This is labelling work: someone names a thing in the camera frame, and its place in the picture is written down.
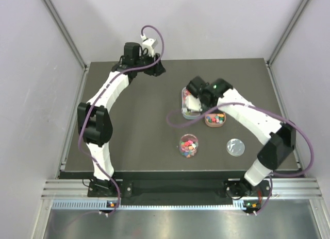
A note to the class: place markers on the aluminium corner post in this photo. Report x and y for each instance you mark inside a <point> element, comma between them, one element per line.
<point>287,32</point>
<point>64,32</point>

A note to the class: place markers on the left aluminium corner post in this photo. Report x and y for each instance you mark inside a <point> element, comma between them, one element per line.
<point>64,32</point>

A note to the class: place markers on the aluminium front frame rail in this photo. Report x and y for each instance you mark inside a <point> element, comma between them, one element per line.
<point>283,188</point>

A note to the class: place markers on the clear plastic jar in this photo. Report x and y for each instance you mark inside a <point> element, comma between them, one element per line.
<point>188,145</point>

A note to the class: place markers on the right aluminium corner post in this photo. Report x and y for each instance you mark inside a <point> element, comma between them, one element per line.
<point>287,32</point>

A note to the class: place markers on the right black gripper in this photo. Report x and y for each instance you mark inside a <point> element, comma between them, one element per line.
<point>203,109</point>

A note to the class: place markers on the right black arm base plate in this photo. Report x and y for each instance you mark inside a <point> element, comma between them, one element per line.
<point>239,188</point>

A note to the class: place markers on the blue tray of translucent candies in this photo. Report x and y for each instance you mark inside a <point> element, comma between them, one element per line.
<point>188,116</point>

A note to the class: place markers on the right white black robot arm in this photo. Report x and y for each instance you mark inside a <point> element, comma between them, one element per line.
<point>278,138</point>

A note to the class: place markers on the pink tray of opaque candies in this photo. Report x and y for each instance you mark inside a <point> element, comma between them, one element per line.
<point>215,120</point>

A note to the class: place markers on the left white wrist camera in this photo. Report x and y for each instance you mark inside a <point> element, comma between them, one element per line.
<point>148,46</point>

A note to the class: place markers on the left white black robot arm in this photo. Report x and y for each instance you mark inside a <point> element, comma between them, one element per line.
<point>94,124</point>

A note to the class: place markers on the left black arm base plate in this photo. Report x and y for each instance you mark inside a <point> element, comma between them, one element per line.
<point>103,189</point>

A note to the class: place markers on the clear round jar lid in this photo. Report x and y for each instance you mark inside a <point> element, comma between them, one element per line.
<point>235,147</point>

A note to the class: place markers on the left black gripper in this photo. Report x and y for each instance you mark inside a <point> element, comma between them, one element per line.
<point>157,68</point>

